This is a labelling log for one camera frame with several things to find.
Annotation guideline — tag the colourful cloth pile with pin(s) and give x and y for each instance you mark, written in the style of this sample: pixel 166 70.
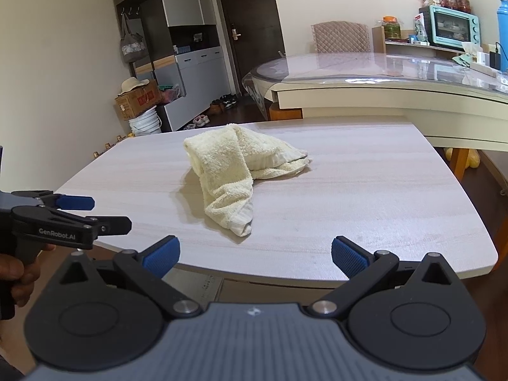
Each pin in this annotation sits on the colourful cloth pile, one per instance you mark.
pixel 170 94

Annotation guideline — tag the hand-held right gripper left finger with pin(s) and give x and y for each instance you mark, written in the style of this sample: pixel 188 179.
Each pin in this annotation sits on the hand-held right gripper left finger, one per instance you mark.
pixel 162 256

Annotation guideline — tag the small white box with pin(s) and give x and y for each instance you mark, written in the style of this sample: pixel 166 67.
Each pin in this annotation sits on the small white box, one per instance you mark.
pixel 483 57

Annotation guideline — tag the yellow object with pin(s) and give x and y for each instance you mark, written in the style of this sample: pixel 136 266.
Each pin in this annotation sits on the yellow object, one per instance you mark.
pixel 474 158

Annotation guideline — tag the wooden stool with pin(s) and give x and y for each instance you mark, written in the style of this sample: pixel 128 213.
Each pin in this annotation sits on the wooden stool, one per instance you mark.
pixel 283 113

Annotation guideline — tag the dark brown door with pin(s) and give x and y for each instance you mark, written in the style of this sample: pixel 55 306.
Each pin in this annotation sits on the dark brown door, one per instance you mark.
pixel 250 8

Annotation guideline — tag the grey and dark tall cabinet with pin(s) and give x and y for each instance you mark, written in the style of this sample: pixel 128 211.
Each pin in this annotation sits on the grey and dark tall cabinet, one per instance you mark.
pixel 186 4

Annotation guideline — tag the grey hanging bag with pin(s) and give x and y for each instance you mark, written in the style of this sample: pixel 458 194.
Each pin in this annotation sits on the grey hanging bag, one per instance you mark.
pixel 131 45

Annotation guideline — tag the wooden desktop shelf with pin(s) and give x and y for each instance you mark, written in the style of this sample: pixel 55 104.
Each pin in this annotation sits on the wooden desktop shelf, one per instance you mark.
pixel 397 47

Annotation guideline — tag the white snack bag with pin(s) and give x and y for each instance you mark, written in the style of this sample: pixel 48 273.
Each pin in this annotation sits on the white snack bag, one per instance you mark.
pixel 420 27

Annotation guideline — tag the blue thermos jug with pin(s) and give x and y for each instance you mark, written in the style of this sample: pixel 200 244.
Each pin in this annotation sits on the blue thermos jug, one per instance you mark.
pixel 503 31

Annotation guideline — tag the cream dining table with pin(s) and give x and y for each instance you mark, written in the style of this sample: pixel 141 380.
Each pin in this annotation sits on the cream dining table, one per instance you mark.
pixel 357 95

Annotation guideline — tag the teal toaster oven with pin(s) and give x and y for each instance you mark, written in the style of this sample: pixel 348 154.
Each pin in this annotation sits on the teal toaster oven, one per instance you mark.
pixel 452 26

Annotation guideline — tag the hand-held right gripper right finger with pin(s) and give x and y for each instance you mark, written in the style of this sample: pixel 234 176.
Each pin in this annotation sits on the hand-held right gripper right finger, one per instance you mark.
pixel 349 258

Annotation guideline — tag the black power adapter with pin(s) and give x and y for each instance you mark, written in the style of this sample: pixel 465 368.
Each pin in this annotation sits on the black power adapter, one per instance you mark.
pixel 495 59

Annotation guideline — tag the red-printed cardboard box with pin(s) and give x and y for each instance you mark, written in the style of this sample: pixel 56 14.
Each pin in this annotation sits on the red-printed cardboard box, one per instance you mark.
pixel 139 102

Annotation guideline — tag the row of shoes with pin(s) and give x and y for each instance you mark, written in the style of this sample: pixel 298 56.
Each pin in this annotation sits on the row of shoes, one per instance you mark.
pixel 222 103

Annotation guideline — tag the white plastic bucket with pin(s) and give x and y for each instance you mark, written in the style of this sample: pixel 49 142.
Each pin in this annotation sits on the white plastic bucket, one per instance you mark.
pixel 145 129
pixel 145 116

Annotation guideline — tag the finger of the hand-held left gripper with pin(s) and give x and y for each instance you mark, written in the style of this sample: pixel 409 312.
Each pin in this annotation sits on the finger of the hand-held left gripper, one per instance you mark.
pixel 75 202
pixel 113 226

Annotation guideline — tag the cream terry towel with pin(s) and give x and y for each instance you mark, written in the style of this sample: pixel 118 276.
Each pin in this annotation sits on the cream terry towel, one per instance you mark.
pixel 222 174

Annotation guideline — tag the person's left hand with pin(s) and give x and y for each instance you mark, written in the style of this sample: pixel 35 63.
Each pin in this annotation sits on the person's left hand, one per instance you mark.
pixel 24 276

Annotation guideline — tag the straw hat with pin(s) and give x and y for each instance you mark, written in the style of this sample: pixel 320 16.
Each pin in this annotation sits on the straw hat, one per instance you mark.
pixel 133 85

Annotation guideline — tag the green tissue pack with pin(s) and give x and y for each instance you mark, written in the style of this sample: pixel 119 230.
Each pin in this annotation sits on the green tissue pack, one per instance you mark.
pixel 468 53

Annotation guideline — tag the quilted chair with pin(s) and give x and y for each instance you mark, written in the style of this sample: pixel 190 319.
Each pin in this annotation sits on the quilted chair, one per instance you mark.
pixel 341 37

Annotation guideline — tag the cluster of cooking oil bottles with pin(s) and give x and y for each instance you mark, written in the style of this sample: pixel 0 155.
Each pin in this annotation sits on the cluster of cooking oil bottles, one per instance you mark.
pixel 119 139

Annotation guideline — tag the orange-lidded green jar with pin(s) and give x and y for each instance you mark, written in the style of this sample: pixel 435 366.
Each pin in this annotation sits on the orange-lidded green jar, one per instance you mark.
pixel 392 28

